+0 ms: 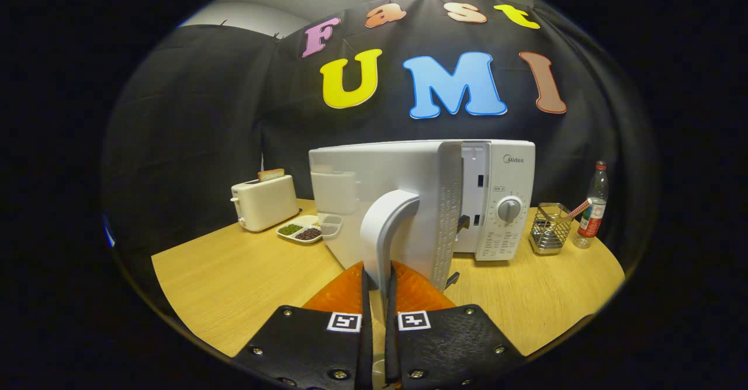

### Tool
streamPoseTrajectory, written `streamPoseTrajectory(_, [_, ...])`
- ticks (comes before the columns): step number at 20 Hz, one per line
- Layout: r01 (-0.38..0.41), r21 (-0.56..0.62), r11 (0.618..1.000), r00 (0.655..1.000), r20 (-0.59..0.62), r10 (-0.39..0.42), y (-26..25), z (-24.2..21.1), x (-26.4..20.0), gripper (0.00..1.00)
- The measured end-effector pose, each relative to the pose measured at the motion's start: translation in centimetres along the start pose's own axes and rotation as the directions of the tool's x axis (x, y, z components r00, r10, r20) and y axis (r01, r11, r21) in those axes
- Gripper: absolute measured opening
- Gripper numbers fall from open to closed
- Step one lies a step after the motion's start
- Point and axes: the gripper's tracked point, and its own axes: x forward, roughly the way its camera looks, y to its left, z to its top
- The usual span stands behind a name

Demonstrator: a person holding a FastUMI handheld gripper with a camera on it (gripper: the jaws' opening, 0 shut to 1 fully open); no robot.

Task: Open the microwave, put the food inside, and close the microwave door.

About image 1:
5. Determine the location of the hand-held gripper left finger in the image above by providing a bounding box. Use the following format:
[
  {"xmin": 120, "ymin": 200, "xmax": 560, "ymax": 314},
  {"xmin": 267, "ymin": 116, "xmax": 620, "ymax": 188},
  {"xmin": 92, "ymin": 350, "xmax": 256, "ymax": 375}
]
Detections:
[{"xmin": 233, "ymin": 261, "xmax": 375, "ymax": 390}]

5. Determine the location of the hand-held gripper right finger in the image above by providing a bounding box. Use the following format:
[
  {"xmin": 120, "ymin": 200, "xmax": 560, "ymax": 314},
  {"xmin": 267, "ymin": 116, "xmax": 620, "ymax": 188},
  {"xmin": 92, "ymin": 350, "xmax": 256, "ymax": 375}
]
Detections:
[{"xmin": 383, "ymin": 261, "xmax": 527, "ymax": 390}]

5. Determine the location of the white microwave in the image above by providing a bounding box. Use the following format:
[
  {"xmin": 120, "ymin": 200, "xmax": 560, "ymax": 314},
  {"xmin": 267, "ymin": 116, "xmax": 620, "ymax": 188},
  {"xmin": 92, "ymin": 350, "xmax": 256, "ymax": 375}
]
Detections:
[{"xmin": 309, "ymin": 139, "xmax": 536, "ymax": 292}]

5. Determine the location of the white divided dish with beans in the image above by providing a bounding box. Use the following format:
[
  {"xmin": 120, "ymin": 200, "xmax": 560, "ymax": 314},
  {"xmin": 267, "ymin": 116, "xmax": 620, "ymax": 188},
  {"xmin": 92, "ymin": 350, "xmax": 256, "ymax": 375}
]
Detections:
[{"xmin": 276, "ymin": 215, "xmax": 325, "ymax": 244}]

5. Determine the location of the white toaster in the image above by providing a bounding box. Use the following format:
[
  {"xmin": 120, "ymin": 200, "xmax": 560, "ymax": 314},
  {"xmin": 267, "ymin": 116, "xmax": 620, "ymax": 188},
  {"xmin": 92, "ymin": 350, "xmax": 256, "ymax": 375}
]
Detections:
[{"xmin": 230, "ymin": 174, "xmax": 300, "ymax": 233}]

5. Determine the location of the red white striped straw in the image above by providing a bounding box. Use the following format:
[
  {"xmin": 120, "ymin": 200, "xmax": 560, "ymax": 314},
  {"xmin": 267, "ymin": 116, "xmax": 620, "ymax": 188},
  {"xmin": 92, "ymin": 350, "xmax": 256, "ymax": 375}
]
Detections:
[{"xmin": 564, "ymin": 198, "xmax": 593, "ymax": 221}]

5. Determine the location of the clear plastic bottle red label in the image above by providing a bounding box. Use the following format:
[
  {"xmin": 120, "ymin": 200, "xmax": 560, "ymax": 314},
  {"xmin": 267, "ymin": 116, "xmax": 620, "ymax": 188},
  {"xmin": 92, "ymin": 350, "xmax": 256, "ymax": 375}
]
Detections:
[{"xmin": 573, "ymin": 161, "xmax": 610, "ymax": 249}]

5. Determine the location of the metal wire holder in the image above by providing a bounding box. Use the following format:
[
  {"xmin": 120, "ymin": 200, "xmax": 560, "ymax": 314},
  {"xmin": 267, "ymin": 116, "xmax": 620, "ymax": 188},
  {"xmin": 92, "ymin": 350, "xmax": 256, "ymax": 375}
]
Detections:
[{"xmin": 529, "ymin": 202, "xmax": 573, "ymax": 256}]

